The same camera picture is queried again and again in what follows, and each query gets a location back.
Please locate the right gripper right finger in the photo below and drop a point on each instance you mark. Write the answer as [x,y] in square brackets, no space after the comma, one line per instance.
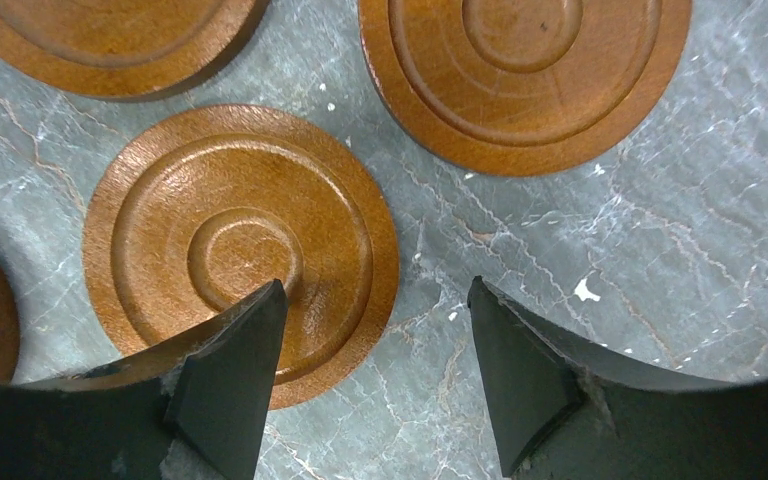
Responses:
[562,406]

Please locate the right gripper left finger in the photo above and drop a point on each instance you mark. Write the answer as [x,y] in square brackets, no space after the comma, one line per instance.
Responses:
[196,400]

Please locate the wooden coaster four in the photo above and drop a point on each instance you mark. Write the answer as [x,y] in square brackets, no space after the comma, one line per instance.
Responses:
[206,206]

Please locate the wooden coaster two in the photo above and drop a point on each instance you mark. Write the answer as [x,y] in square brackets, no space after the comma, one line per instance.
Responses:
[521,88]

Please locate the wooden coaster one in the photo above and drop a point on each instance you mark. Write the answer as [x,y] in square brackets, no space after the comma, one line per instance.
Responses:
[125,50]

